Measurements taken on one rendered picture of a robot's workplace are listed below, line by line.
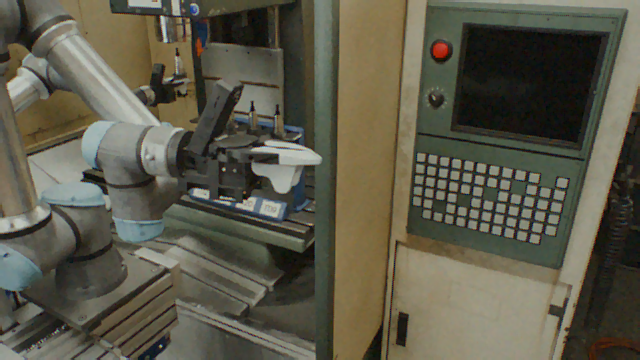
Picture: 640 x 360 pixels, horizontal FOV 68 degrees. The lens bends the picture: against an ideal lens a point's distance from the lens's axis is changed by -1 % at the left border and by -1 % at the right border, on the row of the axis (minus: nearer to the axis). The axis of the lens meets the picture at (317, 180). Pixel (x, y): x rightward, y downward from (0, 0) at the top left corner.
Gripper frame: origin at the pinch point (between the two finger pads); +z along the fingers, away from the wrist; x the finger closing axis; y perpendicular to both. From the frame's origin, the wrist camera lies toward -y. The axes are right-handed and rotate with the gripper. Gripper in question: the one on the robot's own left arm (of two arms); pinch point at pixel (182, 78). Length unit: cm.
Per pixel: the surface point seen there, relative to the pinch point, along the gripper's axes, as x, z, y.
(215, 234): 30, -23, 57
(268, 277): 61, -33, 62
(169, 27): 3.9, -7.9, -22.5
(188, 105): -73, 81, 44
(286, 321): 77, -46, 66
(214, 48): -14.5, 41.2, -4.9
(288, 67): 26, 46, 2
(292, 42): 28, 46, -10
